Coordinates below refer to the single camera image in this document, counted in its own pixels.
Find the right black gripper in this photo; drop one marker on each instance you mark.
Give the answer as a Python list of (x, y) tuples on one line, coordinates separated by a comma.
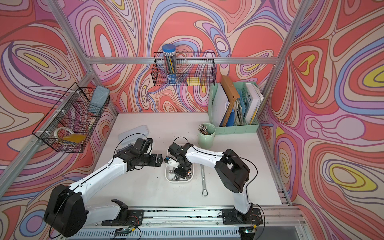
[(182, 174)]

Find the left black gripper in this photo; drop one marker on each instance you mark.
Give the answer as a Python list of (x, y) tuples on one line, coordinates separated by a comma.
[(153, 159)]

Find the white plastic storage box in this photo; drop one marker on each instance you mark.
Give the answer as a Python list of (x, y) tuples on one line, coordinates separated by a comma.
[(179, 175)]

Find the long chrome combination wrench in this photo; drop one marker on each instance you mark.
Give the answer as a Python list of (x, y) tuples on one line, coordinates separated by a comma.
[(203, 176)]

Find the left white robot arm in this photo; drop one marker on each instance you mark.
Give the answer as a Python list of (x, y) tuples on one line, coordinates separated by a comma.
[(68, 211)]

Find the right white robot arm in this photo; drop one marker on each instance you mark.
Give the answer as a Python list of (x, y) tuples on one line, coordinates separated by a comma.
[(232, 171)]

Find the green ceramic pen cup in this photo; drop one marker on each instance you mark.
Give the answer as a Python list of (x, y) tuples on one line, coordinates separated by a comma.
[(206, 136)]

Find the yellow sticky notes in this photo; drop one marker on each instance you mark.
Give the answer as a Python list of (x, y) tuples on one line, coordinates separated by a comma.
[(193, 81)]

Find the green plastic file organizer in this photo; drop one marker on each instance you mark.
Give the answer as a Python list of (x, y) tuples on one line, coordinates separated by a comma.
[(218, 104)]

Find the orange brown folder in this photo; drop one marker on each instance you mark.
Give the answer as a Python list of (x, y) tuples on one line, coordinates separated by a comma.
[(232, 95)]

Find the yellow cloth pad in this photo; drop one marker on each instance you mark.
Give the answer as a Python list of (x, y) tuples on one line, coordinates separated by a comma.
[(74, 139)]

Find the grey blue sponge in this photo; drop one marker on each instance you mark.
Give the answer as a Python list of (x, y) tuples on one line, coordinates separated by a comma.
[(100, 96)]

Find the white book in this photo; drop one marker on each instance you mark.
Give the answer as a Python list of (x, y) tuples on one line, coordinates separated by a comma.
[(253, 100)]

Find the blue capped pencil tube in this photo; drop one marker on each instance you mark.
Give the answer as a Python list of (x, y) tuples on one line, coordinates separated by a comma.
[(170, 61)]

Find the clear tape roll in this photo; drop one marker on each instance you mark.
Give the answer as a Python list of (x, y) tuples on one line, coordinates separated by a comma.
[(62, 132)]

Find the black wire wall basket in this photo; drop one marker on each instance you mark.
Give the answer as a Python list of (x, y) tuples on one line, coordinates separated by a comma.
[(189, 64)]

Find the black wire side basket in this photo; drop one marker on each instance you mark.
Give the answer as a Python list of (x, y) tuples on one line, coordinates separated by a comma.
[(74, 111)]

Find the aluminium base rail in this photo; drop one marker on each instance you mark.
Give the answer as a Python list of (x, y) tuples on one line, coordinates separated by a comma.
[(269, 223)]

